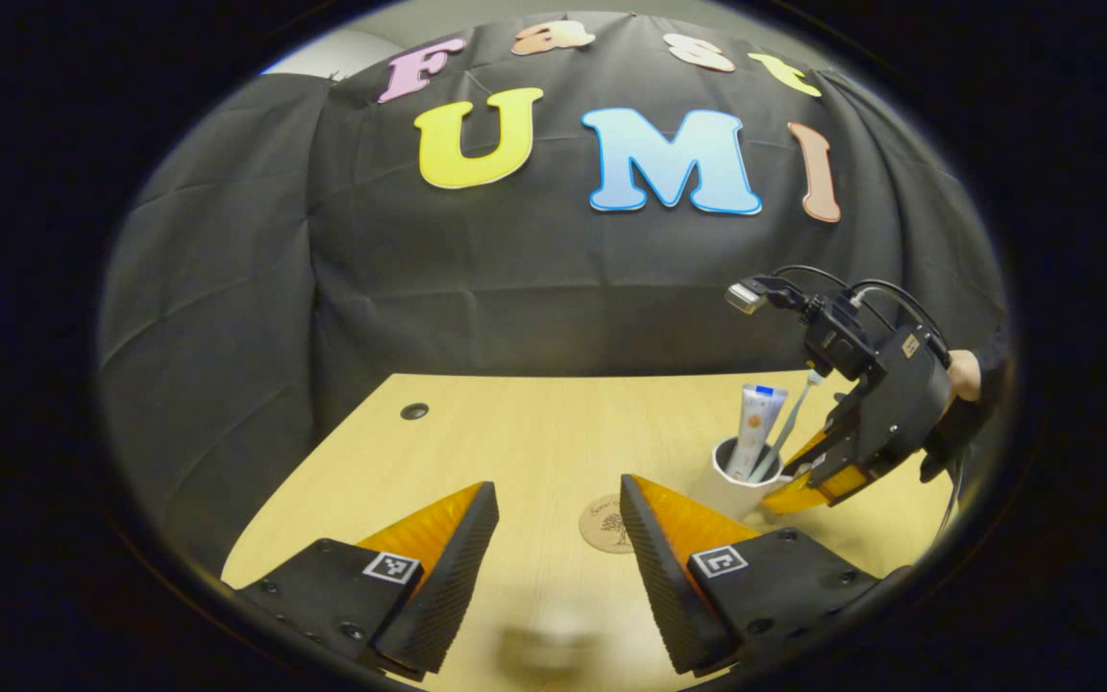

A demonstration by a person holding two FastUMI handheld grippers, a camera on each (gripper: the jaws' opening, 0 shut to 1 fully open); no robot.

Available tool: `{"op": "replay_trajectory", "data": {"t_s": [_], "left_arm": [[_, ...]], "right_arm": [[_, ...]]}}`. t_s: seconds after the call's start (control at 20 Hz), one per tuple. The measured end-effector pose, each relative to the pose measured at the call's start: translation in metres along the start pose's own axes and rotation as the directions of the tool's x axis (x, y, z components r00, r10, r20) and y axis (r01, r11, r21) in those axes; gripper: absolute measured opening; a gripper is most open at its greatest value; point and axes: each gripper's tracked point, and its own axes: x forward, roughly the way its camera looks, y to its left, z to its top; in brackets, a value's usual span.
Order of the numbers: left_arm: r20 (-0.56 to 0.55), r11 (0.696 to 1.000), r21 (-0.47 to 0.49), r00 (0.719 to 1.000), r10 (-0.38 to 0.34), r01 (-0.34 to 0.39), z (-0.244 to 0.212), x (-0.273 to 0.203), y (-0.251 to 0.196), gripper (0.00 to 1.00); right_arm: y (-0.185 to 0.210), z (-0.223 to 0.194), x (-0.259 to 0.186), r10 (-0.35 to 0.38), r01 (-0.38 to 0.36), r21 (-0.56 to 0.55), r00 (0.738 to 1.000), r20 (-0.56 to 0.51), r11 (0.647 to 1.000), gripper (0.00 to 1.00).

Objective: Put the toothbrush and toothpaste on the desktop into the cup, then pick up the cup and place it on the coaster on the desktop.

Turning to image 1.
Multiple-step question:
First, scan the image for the round brown coaster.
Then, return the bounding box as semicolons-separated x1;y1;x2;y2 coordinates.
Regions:
578;493;636;556

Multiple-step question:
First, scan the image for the black backdrop cloth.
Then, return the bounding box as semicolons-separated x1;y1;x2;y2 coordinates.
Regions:
97;12;1011;578

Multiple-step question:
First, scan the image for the white cup with wooden handle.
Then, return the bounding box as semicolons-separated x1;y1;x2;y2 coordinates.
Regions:
711;437;790;520

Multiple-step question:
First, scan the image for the white toothbrush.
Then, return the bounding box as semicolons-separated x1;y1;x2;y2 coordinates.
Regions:
750;370;825;482

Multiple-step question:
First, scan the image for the wooden desktop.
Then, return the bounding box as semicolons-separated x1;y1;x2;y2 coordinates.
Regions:
220;372;958;692

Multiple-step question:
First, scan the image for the white toothpaste tube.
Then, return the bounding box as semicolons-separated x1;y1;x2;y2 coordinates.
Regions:
725;383;790;482

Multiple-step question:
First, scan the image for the black cable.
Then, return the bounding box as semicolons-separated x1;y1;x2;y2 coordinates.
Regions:
771;264;950;361

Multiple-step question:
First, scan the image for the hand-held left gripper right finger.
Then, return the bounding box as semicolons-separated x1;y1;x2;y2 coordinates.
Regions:
619;473;881;677

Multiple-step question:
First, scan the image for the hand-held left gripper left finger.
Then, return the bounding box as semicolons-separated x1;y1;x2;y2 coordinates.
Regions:
232;481;500;679

